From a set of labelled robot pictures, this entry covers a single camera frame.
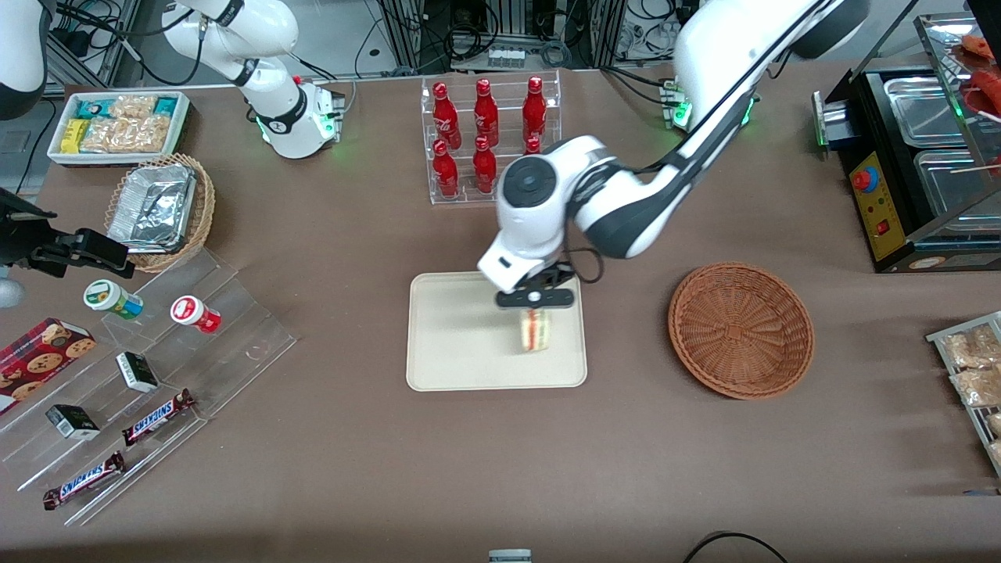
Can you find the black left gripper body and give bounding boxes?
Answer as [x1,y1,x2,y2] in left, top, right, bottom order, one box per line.
[495,264,579,310]

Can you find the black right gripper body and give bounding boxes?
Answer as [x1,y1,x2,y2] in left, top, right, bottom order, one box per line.
[0,188,81,278]

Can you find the triangular sandwich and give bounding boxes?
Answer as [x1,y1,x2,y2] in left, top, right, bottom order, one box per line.
[517,308,554,355]

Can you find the cream rectangular plastic tray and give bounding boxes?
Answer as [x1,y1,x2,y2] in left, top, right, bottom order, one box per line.
[406,271,588,392]

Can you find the oval wicker basket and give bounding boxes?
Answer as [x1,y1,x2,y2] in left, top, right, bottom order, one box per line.
[104,153,216,274]

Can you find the round brown wicker basket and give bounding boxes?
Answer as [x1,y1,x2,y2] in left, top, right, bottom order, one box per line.
[667,262,815,400]

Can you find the green lid snack cup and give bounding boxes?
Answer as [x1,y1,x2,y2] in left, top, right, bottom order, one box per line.
[84,279,145,321]

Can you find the stacked aluminium foil trays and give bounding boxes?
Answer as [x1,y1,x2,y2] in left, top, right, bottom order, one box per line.
[107,164,196,254]

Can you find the red lid snack cup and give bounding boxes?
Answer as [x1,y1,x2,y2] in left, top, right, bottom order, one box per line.
[170,296,222,335]

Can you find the small dark green box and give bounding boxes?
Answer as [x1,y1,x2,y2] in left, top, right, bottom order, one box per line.
[116,352,160,393]
[45,404,101,440]

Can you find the large clear rice cracker bag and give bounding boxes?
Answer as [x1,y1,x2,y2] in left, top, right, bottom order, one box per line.
[81,115,171,154]

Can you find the clear acrylic bottle rack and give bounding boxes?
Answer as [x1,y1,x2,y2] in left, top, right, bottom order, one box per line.
[421,69,562,206]

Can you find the red chocolate chip cookie box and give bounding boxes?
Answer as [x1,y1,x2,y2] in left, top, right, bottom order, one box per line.
[0,317,96,415]

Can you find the clear acrylic stepped display stand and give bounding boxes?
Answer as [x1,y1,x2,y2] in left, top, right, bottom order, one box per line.
[0,249,298,526]

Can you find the white rectangular snack bin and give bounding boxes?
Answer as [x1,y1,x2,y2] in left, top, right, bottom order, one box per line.
[47,91,191,167]

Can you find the small clear rice cracker bag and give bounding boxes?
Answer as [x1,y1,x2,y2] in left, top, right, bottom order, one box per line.
[109,95,157,120]

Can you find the Snickers chocolate bar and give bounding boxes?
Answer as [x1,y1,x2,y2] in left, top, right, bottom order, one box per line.
[121,389,196,446]
[42,451,126,511]

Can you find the grey metal side box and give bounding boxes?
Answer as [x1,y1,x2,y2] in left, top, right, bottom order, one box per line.
[812,90,861,151]

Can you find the black food warmer machine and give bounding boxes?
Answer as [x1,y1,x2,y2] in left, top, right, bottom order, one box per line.
[813,12,1001,274]

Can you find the steel food pan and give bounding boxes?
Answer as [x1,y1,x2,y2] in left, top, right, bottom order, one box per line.
[913,149,1001,221]
[884,76,972,148]

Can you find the black looped cable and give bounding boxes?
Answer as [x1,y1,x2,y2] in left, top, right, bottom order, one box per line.
[683,531,791,563]

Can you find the aluminium frame post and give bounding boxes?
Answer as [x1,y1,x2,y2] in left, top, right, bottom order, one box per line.
[590,0,626,68]
[379,0,425,71]

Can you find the grey wire rack tray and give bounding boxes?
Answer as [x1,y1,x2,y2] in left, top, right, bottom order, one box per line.
[927,311,1001,476]

